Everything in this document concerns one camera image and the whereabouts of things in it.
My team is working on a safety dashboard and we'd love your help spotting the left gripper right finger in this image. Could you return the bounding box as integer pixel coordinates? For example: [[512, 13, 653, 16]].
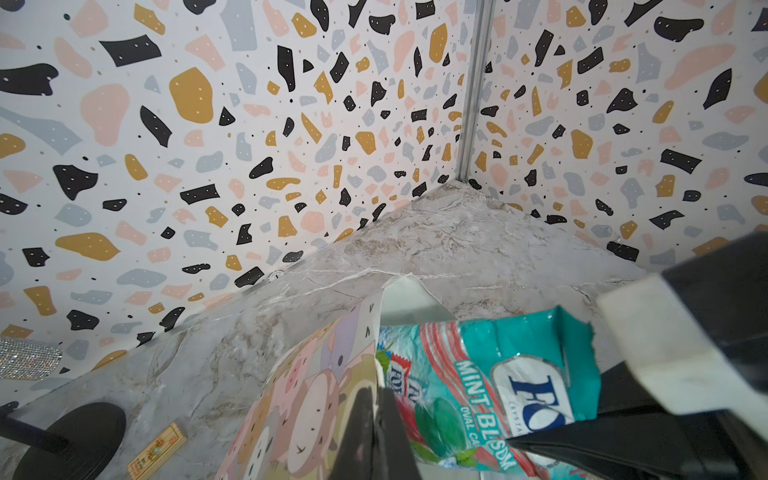
[[374, 388, 420, 480]]

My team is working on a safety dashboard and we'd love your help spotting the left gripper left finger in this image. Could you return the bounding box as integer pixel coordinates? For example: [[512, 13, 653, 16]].
[[329, 387, 374, 480]]

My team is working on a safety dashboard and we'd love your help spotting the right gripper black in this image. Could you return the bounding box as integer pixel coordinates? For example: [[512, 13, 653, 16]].
[[507, 363, 767, 479]]

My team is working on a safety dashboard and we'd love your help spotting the white patterned paper bag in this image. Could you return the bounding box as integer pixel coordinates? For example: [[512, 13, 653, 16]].
[[215, 275, 454, 479]]

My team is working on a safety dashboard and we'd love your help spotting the teal mint candy bag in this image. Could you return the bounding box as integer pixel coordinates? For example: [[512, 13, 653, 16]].
[[376, 307, 601, 479]]

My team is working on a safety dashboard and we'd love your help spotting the small yellow ticket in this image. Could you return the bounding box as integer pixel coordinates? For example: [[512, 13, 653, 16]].
[[126, 422, 187, 480]]

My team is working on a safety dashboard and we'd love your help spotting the black microphone stand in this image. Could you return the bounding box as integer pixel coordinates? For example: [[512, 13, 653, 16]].
[[1, 402, 127, 479]]

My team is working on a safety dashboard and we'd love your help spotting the glitter microphone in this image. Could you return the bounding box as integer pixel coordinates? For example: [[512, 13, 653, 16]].
[[0, 336, 63, 381]]

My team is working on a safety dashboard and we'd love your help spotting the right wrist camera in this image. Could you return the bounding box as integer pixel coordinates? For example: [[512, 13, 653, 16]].
[[597, 231, 767, 438]]

